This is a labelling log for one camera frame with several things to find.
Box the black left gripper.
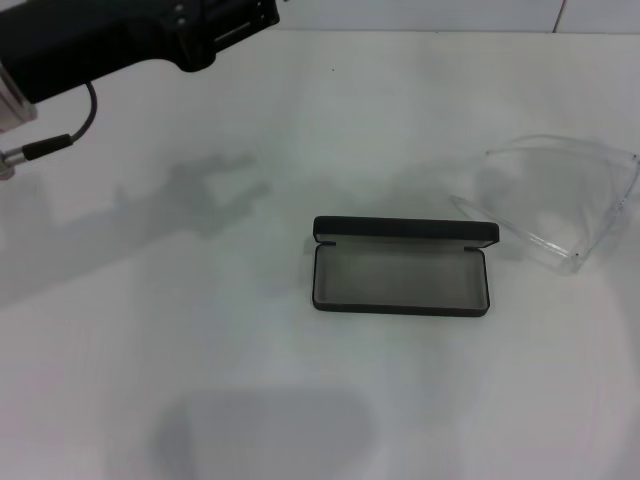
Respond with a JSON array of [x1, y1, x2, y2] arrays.
[[0, 0, 282, 105]]

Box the black glasses case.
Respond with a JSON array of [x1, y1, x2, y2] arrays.
[[311, 214, 501, 320]]

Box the clear white glasses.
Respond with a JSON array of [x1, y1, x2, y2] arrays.
[[449, 132, 640, 276]]

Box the grey left gripper cable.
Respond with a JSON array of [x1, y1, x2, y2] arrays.
[[0, 79, 99, 182]]

